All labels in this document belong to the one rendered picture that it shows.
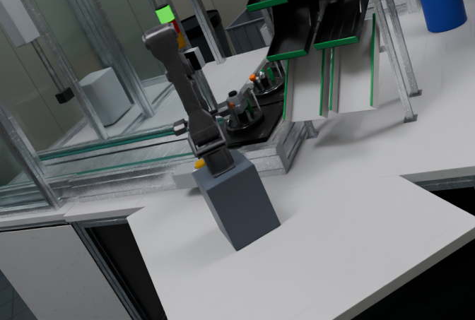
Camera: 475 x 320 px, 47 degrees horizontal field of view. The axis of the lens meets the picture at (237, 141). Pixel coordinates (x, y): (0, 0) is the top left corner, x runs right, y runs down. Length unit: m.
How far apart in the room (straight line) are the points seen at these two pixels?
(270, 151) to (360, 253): 0.51
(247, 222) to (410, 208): 0.41
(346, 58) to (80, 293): 1.54
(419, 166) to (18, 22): 1.76
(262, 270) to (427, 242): 0.39
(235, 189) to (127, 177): 0.69
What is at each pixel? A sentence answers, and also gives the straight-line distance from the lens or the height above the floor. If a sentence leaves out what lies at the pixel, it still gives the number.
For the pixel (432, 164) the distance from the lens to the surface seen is 1.51.
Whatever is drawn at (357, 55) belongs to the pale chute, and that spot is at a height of 1.11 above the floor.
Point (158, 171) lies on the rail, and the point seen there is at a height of 0.94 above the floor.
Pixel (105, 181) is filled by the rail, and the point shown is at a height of 0.93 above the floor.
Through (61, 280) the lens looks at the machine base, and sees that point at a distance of 2.55.
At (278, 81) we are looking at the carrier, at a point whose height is 0.99.
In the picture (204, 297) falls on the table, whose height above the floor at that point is 0.86.
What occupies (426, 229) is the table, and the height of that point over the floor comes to 0.86.
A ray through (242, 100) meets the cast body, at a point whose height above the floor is 1.06.
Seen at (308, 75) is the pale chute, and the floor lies 1.09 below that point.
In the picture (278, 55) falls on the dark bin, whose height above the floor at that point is 1.21.
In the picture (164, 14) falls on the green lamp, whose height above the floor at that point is 1.39.
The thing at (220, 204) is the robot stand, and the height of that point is 1.01.
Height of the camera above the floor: 1.67
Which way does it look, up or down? 24 degrees down
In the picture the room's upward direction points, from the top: 24 degrees counter-clockwise
